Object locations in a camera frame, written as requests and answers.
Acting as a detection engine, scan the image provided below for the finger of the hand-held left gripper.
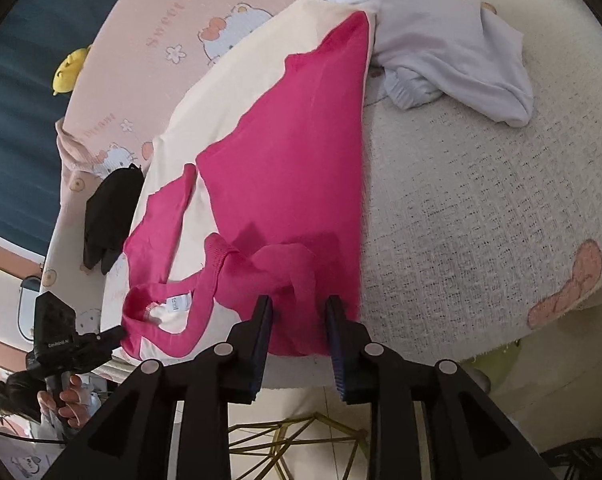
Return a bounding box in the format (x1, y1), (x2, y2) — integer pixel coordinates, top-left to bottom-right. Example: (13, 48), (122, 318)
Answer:
(98, 327), (128, 356)

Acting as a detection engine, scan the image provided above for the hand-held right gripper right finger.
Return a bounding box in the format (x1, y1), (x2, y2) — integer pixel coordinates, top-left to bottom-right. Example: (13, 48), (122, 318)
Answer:
(326, 295), (549, 480)

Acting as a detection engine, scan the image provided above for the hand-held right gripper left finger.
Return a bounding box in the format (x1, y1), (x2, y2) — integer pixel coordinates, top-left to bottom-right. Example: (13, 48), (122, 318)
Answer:
(46, 295), (274, 480)

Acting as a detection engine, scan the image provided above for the black garment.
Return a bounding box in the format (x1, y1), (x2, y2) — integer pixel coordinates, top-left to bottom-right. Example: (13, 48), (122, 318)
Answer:
(83, 165), (144, 276)

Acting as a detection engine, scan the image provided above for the cream and pink shirt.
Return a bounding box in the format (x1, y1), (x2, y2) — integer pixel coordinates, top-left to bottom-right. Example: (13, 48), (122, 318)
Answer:
(101, 0), (379, 363)

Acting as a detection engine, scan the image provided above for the white garment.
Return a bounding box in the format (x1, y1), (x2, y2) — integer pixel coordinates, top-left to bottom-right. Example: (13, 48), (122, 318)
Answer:
(308, 0), (535, 128)

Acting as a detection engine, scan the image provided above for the person's left hand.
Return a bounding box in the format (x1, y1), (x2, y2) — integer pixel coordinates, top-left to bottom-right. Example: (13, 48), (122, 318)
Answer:
(37, 375), (85, 428)

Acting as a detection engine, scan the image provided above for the person's head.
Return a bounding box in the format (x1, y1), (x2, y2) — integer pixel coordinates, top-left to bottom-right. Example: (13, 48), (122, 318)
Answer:
(0, 372), (42, 423)

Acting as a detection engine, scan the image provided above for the green slipper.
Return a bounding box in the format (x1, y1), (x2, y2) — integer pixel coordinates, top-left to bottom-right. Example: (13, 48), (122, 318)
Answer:
(458, 342), (522, 386)

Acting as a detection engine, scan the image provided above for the cat print blanket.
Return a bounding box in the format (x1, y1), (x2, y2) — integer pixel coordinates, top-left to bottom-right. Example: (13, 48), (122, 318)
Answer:
(38, 0), (602, 391)

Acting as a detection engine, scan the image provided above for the dark blue cloth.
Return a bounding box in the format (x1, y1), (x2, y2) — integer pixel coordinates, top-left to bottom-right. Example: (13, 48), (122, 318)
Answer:
(0, 0), (139, 256)

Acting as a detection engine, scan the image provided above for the yellow plush toy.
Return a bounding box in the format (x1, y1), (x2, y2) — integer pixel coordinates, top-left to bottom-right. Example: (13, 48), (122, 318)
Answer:
(52, 45), (92, 96)

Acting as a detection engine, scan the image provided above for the brass wire stand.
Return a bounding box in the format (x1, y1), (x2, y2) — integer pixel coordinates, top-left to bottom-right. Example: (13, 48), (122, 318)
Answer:
(226, 412), (369, 480)

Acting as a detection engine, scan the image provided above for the black wire rack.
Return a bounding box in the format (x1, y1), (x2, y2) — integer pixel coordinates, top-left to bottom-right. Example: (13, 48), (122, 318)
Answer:
(541, 437), (602, 480)

